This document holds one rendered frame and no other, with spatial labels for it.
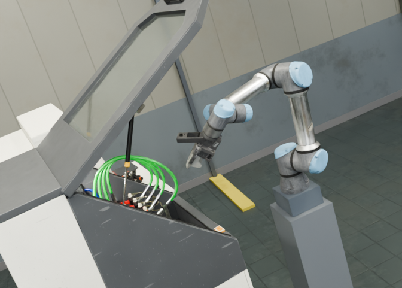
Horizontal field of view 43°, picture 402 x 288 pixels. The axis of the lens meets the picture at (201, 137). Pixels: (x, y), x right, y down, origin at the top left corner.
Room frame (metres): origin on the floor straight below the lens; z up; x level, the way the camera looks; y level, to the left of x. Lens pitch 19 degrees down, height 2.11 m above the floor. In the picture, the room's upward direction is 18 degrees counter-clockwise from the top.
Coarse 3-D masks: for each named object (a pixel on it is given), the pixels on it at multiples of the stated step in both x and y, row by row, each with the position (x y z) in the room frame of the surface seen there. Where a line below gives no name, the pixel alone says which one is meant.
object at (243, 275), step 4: (240, 272) 1.91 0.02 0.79; (244, 272) 1.91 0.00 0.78; (236, 276) 1.90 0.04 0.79; (240, 276) 1.90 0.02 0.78; (244, 276) 1.91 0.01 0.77; (248, 276) 1.92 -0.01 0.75; (228, 280) 1.88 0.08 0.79; (232, 280) 1.89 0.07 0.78; (236, 280) 1.89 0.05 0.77; (240, 280) 1.90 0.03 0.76; (244, 280) 1.91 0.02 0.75; (248, 280) 1.91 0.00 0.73; (220, 284) 1.87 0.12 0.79; (224, 284) 1.87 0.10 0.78; (228, 284) 1.88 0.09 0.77; (232, 284) 1.89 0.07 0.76; (236, 284) 1.89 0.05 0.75; (240, 284) 1.90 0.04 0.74; (244, 284) 1.90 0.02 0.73; (248, 284) 1.91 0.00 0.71
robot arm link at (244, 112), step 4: (236, 104) 1.98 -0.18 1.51; (240, 104) 1.98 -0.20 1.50; (244, 104) 1.98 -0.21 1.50; (236, 108) 1.93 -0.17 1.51; (240, 108) 1.95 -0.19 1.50; (244, 108) 1.96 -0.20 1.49; (248, 108) 1.97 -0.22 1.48; (236, 112) 1.92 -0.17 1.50; (240, 112) 1.93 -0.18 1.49; (244, 112) 1.95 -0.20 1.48; (248, 112) 1.96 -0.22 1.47; (236, 116) 1.92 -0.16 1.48; (240, 116) 1.93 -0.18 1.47; (244, 116) 1.94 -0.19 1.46; (248, 116) 1.96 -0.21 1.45; (236, 120) 1.93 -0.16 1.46; (240, 120) 1.94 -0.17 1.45; (244, 120) 1.96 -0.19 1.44; (248, 120) 1.98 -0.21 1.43
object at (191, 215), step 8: (176, 200) 2.49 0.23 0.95; (176, 208) 2.50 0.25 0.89; (184, 208) 2.36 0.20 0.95; (192, 208) 2.33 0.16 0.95; (184, 216) 2.41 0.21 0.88; (192, 216) 2.27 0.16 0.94; (200, 216) 2.22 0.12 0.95; (200, 224) 2.20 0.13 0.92; (208, 224) 2.12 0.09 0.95; (216, 224) 2.10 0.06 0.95; (224, 232) 2.00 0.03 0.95
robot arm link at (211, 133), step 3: (207, 123) 1.92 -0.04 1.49; (204, 126) 1.94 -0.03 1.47; (207, 126) 1.92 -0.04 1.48; (204, 129) 1.93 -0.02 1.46; (207, 129) 1.92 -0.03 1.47; (210, 129) 1.91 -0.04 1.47; (213, 129) 1.90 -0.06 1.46; (207, 132) 1.92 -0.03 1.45; (210, 132) 1.91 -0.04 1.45; (213, 132) 1.90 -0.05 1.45; (216, 132) 1.90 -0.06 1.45; (219, 132) 1.91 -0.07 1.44; (207, 135) 1.92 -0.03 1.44; (210, 135) 1.91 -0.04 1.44; (213, 135) 1.91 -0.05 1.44; (216, 135) 1.91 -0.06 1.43; (219, 135) 1.92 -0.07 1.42
